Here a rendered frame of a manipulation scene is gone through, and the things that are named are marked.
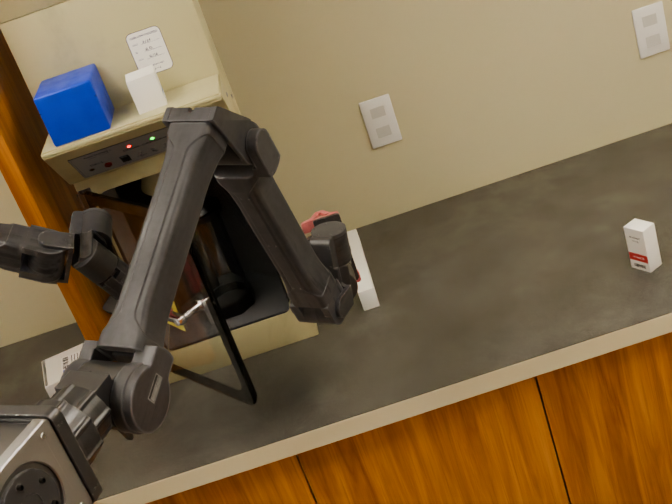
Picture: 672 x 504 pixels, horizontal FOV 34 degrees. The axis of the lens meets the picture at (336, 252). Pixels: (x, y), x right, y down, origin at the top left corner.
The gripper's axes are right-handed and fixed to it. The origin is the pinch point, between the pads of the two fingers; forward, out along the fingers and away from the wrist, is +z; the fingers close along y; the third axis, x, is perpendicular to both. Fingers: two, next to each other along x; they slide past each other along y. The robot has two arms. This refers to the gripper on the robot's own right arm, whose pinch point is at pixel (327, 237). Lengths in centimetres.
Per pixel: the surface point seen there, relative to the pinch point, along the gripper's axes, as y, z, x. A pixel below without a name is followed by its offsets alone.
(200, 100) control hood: 30.9, 0.8, 12.6
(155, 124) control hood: 29.3, 1.3, 21.1
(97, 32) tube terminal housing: 44, 12, 26
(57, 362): -22, 29, 64
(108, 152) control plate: 26.3, 4.0, 30.9
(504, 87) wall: -5, 55, -46
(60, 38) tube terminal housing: 46, 12, 32
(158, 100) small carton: 32.3, 3.9, 19.5
